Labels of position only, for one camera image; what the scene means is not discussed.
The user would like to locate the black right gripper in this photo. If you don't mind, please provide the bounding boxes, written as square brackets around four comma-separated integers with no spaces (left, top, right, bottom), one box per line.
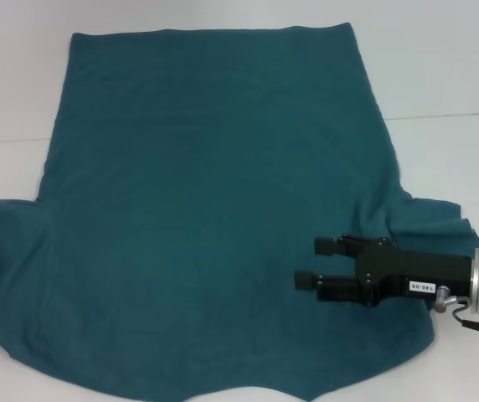
[293,232,475,310]

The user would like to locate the blue teal shirt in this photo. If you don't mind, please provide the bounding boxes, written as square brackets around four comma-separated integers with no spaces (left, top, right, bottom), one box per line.
[0,23,479,402]

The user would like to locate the right arm connector cable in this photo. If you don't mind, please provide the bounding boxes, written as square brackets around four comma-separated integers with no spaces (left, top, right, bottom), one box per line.
[434,284,479,338]

